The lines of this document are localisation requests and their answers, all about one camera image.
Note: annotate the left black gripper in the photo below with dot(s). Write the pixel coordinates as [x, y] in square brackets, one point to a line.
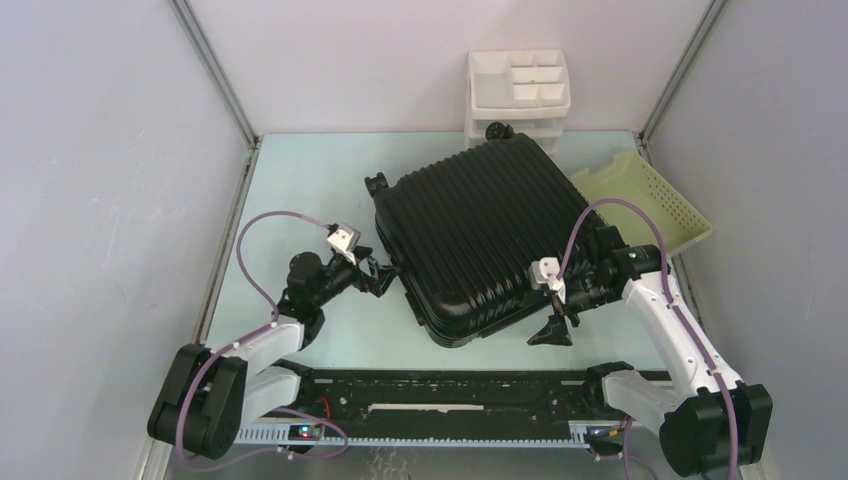
[373, 285]

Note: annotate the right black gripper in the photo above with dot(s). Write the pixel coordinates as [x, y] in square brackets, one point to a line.
[555, 332]

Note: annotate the black ribbed hard-shell suitcase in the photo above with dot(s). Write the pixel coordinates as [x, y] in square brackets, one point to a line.
[464, 231]

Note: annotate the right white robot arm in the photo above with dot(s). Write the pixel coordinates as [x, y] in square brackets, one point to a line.
[712, 418]

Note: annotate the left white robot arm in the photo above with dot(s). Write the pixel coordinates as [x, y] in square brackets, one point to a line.
[208, 395]

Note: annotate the pale yellow perforated basket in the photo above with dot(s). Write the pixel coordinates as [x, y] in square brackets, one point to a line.
[629, 177]

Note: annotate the white plastic drawer organizer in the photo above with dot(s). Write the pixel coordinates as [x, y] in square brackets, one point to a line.
[528, 90]

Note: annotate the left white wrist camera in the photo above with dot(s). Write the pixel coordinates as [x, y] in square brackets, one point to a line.
[343, 239]

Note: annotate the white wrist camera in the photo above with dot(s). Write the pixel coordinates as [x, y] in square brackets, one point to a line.
[343, 239]
[543, 276]

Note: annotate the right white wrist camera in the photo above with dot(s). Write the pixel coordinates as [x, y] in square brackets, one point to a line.
[543, 276]

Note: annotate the grey slotted cable duct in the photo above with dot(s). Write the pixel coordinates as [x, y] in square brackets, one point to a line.
[266, 434]

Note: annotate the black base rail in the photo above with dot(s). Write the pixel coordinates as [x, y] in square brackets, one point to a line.
[476, 405]

